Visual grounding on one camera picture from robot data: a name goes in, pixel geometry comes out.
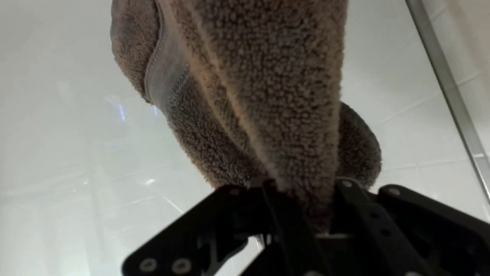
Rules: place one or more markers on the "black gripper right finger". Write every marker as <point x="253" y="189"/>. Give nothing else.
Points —
<point x="406" y="233"/>

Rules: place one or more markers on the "grey-brown terry cloth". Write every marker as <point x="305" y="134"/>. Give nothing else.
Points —
<point x="251" y="91"/>

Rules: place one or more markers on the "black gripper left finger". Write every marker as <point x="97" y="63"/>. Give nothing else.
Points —
<point x="219" y="227"/>

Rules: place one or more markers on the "glass shower door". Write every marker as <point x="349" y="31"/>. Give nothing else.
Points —
<point x="452" y="95"/>

